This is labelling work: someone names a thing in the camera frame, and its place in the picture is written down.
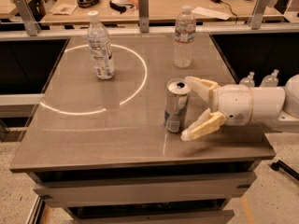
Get right metal bracket post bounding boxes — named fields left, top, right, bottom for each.
left=248, top=0, right=270, bottom=30

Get black sunglasses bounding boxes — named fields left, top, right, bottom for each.
left=109, top=1, right=135, bottom=14

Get black stand foot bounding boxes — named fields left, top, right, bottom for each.
left=270, top=160, right=299, bottom=181

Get left metal bracket post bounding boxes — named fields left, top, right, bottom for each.
left=13, top=0, right=40, bottom=36

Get paper note on desk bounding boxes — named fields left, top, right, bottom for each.
left=50, top=4, right=77, bottom=15

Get middle metal bracket post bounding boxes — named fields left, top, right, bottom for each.
left=138, top=0, right=150, bottom=33

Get silver redbull can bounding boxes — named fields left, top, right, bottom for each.
left=164, top=78, right=192, bottom=133

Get grey table drawer frame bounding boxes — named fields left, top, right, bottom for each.
left=26, top=161, right=263, bottom=224

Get small bottle behind table left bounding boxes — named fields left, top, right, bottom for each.
left=239, top=72, right=255, bottom=87

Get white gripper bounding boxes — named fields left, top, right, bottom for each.
left=180, top=76, right=253, bottom=141

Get labelled white-cap plastic bottle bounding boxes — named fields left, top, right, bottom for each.
left=87, top=10, right=115, bottom=79

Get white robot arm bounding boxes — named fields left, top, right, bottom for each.
left=181, top=75, right=299, bottom=141

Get white paper sheet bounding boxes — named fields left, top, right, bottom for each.
left=192, top=7, right=230, bottom=21

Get metal bracket post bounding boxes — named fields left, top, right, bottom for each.
left=248, top=0, right=270, bottom=30
left=13, top=0, right=40, bottom=36
left=138, top=0, right=150, bottom=33

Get small bottle behind table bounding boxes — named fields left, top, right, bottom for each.
left=239, top=72, right=255, bottom=87
left=260, top=69, right=279, bottom=87

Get small bottle behind table right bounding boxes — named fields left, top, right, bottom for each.
left=260, top=69, right=279, bottom=87

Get clear water bottle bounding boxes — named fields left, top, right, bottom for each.
left=174, top=6, right=196, bottom=68

